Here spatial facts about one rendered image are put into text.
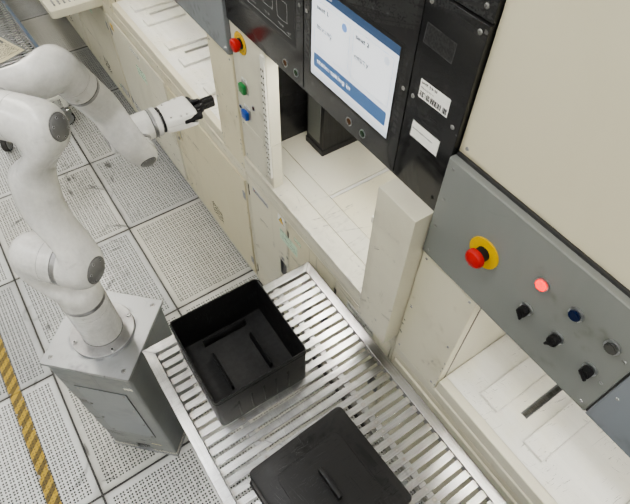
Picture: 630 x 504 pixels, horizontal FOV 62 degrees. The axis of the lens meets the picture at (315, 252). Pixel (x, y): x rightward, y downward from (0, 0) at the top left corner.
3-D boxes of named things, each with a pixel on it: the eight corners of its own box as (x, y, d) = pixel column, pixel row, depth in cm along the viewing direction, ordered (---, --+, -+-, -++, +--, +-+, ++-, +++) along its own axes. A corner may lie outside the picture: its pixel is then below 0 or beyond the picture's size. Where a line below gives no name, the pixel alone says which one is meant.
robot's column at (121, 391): (113, 443, 215) (38, 363, 154) (139, 379, 231) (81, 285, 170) (178, 456, 212) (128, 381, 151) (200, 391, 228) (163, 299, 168)
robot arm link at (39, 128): (61, 259, 141) (116, 273, 138) (32, 288, 132) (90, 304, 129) (4, 78, 108) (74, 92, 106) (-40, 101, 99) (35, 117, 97)
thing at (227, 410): (260, 307, 167) (256, 276, 153) (307, 376, 153) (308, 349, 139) (179, 350, 157) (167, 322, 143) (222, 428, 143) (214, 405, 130)
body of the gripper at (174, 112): (152, 122, 158) (186, 109, 162) (167, 141, 153) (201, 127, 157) (146, 101, 152) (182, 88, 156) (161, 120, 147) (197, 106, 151)
